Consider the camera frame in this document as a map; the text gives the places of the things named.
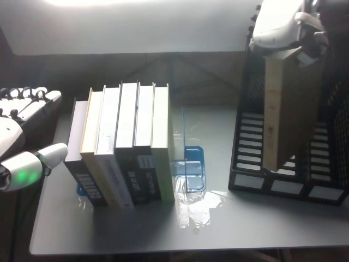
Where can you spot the black book with label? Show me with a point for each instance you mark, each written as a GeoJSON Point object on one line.
{"type": "Point", "coordinates": [144, 114]}

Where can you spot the black spine book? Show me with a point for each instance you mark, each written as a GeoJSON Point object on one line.
{"type": "Point", "coordinates": [126, 114]}

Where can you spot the kraft cover book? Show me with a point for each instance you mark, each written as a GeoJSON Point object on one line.
{"type": "Point", "coordinates": [297, 109]}

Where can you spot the clear plastic film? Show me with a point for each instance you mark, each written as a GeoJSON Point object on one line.
{"type": "Point", "coordinates": [199, 210]}

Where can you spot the black book large white lettering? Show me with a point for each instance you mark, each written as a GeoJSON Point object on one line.
{"type": "Point", "coordinates": [79, 131]}

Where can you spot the blue transparent bookend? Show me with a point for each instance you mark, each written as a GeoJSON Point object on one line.
{"type": "Point", "coordinates": [195, 152]}

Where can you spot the black mesh file holder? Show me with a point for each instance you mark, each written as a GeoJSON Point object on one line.
{"type": "Point", "coordinates": [335, 122]}

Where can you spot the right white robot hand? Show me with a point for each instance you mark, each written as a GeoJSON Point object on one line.
{"type": "Point", "coordinates": [11, 136]}

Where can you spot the white spine book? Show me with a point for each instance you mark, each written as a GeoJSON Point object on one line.
{"type": "Point", "coordinates": [107, 122]}

